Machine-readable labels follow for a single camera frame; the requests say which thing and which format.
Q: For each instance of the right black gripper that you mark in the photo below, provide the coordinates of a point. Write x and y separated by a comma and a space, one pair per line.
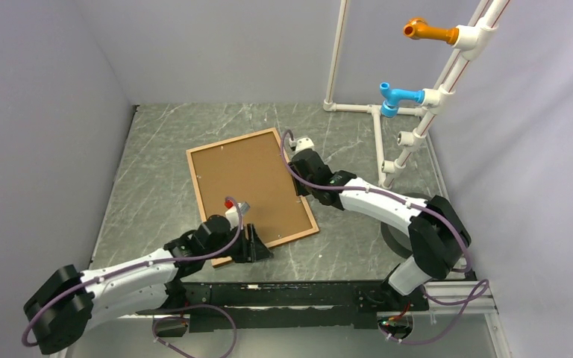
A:
301, 190

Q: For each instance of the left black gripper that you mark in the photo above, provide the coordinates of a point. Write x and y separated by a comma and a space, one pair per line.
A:
252, 248

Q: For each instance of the wooden picture frame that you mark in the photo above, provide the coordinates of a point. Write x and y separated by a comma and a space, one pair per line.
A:
250, 168

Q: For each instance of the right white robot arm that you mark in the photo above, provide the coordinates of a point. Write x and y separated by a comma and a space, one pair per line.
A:
438, 238

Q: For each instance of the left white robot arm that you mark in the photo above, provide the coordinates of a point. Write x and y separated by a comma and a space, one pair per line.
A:
72, 302

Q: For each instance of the blue pipe fitting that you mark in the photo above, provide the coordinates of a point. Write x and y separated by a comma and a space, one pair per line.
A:
394, 96

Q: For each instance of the black round disc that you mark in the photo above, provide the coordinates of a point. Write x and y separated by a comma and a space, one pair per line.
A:
396, 235

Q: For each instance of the orange pipe fitting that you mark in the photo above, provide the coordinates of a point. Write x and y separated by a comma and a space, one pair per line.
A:
419, 29

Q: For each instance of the white PVC pipe stand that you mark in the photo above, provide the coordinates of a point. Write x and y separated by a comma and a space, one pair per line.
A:
386, 55

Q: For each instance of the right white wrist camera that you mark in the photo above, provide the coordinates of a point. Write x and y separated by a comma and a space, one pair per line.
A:
301, 144

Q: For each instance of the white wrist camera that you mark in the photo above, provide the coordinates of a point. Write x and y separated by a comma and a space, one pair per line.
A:
301, 144
235, 212

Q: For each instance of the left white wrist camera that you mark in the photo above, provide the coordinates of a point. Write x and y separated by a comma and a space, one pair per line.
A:
235, 212

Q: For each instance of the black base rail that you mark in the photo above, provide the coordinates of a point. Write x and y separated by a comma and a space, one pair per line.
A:
354, 303

